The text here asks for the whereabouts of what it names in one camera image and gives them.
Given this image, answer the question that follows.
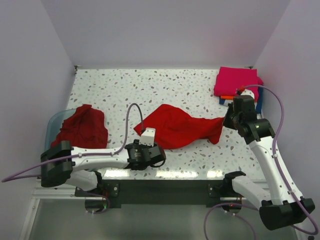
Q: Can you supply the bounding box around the translucent blue plastic bin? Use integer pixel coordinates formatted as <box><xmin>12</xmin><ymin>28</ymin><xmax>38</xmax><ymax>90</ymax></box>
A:
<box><xmin>44</xmin><ymin>108</ymin><xmax>76</xmax><ymax>151</ymax></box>

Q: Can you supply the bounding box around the folded blue t-shirt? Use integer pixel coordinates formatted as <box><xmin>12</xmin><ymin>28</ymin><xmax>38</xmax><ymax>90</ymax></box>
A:
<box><xmin>255</xmin><ymin>87</ymin><xmax>264</xmax><ymax>115</ymax></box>

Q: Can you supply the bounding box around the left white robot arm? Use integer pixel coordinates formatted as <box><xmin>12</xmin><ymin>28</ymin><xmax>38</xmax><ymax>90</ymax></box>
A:
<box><xmin>40</xmin><ymin>139</ymin><xmax>166</xmax><ymax>196</ymax></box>

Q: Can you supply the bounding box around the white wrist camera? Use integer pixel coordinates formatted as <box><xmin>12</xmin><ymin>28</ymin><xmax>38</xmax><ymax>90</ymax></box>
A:
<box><xmin>139</xmin><ymin>127</ymin><xmax>156</xmax><ymax>147</ymax></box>
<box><xmin>235</xmin><ymin>86</ymin><xmax>258</xmax><ymax>104</ymax></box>

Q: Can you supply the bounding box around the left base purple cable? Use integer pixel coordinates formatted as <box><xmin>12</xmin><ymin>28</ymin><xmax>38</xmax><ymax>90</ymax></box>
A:
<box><xmin>84</xmin><ymin>194</ymin><xmax>111</xmax><ymax>215</ymax></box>

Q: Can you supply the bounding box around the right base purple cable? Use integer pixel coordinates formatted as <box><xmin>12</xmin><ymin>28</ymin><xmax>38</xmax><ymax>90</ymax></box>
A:
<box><xmin>202</xmin><ymin>201</ymin><xmax>261</xmax><ymax>240</ymax></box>

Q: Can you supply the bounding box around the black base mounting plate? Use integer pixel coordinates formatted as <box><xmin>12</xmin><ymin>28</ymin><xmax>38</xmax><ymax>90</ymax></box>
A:
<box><xmin>91</xmin><ymin>179</ymin><xmax>240</xmax><ymax>208</ymax></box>

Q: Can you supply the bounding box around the folded pink t-shirt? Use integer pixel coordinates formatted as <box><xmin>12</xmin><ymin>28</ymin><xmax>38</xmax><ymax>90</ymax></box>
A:
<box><xmin>213</xmin><ymin>66</ymin><xmax>264</xmax><ymax>97</ymax></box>

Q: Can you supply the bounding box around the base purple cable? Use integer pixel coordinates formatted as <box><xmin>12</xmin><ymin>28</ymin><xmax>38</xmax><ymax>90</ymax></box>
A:
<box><xmin>202</xmin><ymin>201</ymin><xmax>261</xmax><ymax>240</ymax></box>
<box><xmin>84</xmin><ymin>194</ymin><xmax>111</xmax><ymax>215</ymax></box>

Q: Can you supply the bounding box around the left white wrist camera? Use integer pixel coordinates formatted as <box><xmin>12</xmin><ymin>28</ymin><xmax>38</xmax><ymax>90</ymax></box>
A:
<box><xmin>139</xmin><ymin>127</ymin><xmax>156</xmax><ymax>147</ymax></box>

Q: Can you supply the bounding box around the dark red t-shirt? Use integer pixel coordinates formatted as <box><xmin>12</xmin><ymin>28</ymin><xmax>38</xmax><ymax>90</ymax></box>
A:
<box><xmin>50</xmin><ymin>104</ymin><xmax>109</xmax><ymax>149</ymax></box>

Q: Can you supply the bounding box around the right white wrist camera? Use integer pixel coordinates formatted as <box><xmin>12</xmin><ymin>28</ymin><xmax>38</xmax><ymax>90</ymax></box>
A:
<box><xmin>235</xmin><ymin>86</ymin><xmax>258</xmax><ymax>104</ymax></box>

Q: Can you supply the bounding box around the folded orange t-shirt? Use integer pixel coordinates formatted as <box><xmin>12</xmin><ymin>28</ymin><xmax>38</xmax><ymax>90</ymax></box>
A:
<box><xmin>220</xmin><ymin>95</ymin><xmax>234</xmax><ymax>100</ymax></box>

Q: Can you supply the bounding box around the bright red t-shirt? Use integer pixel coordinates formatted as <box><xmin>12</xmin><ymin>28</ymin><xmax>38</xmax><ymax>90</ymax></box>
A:
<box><xmin>134</xmin><ymin>104</ymin><xmax>224</xmax><ymax>150</ymax></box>

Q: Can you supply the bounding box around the folded white printed t-shirt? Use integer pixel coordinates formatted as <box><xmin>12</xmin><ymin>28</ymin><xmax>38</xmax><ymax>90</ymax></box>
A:
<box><xmin>219</xmin><ymin>98</ymin><xmax>233</xmax><ymax>107</ymax></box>

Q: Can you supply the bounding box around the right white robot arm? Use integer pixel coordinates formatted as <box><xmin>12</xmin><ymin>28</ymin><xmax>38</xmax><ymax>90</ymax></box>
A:
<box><xmin>220</xmin><ymin>95</ymin><xmax>315</xmax><ymax>231</ymax></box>

